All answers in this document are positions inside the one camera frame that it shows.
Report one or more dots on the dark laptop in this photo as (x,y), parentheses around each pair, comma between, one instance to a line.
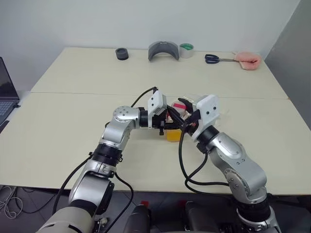
(6,82)

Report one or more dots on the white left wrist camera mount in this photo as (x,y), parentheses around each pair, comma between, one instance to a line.
(155,102)

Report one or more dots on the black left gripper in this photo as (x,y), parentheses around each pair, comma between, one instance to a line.
(161,124)

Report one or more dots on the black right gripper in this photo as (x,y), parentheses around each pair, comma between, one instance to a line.
(194,128)

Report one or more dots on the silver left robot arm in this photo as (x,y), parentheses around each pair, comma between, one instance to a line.
(121,128)

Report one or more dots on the silver tape roll green core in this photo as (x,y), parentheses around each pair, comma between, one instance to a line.
(185,53)

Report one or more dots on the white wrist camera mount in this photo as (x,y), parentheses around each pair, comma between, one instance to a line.
(155,102)
(207,109)

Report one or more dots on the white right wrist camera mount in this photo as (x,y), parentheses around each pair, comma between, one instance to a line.
(207,109)

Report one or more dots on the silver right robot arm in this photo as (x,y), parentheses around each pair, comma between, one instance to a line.
(233,155)

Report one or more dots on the clear bottle with orange drink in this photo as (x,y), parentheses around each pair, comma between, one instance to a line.
(173,136)

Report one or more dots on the small white caster wheel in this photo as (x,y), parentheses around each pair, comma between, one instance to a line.
(104,221)

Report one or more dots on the grey curved plastic piece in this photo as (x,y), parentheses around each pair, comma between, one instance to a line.
(155,49)

